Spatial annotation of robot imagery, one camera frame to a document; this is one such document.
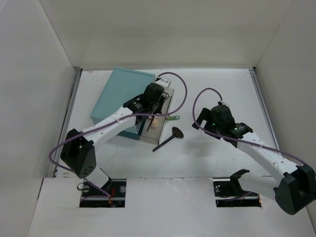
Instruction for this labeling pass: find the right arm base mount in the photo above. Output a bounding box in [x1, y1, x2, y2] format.
[213, 169, 261, 207]

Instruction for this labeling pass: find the black kabuki brush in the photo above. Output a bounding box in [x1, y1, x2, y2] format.
[153, 127, 184, 152]

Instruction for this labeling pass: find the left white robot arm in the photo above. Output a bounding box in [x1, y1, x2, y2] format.
[60, 79, 171, 179]

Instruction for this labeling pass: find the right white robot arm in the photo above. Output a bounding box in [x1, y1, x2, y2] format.
[192, 104, 316, 215]

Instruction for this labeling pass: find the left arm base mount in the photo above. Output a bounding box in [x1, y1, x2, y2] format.
[77, 178, 127, 208]

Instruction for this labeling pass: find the thin black makeup brush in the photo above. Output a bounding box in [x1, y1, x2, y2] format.
[147, 94, 169, 131]

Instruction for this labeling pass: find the peach makeup sponge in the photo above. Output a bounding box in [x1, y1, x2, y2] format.
[150, 118, 158, 128]

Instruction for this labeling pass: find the clear acrylic drawer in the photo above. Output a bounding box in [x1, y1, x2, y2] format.
[139, 89, 174, 145]

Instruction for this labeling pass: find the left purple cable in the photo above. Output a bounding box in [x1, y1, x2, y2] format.
[48, 72, 188, 201]

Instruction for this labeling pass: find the teal makeup organizer box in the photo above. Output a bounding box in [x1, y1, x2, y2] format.
[90, 68, 157, 141]

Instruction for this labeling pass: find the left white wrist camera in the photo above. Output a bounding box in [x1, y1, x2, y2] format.
[155, 77, 171, 88]

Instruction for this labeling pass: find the purple cable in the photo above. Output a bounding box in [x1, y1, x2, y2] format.
[48, 72, 188, 201]
[192, 87, 313, 200]

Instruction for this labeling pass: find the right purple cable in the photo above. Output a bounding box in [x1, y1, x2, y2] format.
[192, 87, 313, 200]

